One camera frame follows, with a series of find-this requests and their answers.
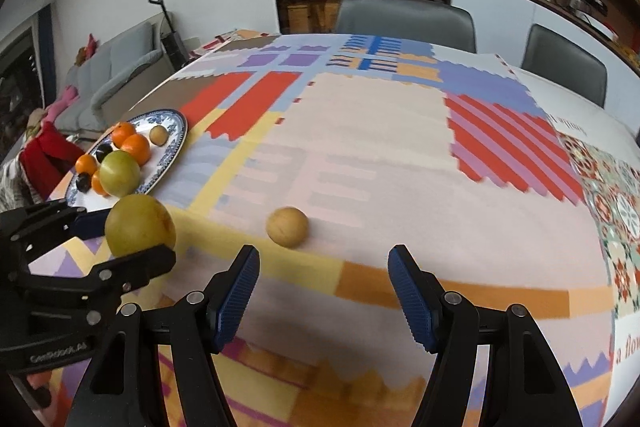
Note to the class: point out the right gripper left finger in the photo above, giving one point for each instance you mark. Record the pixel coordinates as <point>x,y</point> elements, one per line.
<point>122,384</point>

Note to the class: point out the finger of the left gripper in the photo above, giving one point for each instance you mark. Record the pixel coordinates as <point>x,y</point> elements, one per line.
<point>28,233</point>
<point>103,286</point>

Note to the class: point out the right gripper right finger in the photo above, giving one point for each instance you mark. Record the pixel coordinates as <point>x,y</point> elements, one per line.
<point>524,386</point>

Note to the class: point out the dark plum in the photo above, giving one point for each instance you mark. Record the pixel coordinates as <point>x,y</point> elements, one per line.
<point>102,151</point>
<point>84,182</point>

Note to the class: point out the yellow brown pear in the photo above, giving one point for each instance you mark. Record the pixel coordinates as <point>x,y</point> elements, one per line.
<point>138,222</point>

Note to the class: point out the green pear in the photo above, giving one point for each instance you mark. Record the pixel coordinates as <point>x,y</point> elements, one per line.
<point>119,174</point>

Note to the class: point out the large orange mandarin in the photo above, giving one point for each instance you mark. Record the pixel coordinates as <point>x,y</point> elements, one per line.
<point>138,147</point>

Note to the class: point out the small tan round fruit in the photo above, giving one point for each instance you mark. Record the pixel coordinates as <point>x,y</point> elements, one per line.
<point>158,135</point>

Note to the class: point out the small mandarin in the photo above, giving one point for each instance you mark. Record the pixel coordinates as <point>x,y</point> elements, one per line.
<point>96,184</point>

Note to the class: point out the striped grey white cloth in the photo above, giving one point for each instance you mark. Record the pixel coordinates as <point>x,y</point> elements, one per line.
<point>20,184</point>

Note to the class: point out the red garment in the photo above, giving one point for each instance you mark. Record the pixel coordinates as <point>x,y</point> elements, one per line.
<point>47,158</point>

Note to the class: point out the pink plush toy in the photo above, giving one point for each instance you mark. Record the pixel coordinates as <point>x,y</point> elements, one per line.
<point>64,101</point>

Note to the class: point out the grey sofa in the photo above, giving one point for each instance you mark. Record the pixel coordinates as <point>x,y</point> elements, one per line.
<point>121,72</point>

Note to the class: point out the black upright vacuum cleaner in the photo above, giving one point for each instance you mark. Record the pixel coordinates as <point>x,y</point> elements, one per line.
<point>170,39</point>

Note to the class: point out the colourful patchwork tablecloth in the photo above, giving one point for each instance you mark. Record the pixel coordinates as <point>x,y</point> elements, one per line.
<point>379,141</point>

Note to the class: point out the striped folded cloth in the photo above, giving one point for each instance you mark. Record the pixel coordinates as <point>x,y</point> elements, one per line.
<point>223,39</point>

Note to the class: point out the grey chair right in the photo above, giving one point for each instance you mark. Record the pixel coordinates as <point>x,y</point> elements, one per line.
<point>555,58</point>

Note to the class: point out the grey chair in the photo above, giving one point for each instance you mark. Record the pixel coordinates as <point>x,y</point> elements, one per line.
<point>419,20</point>
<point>555,58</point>

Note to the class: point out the grey chair left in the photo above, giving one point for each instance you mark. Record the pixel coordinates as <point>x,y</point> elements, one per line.
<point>419,20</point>

